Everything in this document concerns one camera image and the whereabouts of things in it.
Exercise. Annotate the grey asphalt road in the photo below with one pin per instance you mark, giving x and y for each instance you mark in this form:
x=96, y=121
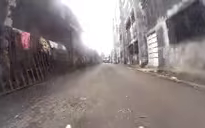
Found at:
x=113, y=90

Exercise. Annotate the dark metal fence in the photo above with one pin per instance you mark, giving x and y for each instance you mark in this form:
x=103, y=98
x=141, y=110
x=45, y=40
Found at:
x=33, y=66

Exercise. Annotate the dark building behind fence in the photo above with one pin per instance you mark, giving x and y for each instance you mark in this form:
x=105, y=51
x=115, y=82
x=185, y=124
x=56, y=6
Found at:
x=46, y=20

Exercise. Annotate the grey concrete building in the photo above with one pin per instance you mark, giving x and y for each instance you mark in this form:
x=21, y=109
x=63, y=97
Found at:
x=170, y=36

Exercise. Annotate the raised kerb strip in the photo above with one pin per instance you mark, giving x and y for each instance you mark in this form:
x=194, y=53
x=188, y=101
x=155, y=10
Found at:
x=176, y=79

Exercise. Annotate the red cloth on fence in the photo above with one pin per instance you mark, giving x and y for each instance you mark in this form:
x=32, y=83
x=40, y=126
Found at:
x=25, y=40

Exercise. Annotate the tree trunk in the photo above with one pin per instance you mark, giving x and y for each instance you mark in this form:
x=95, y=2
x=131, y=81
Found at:
x=5, y=50

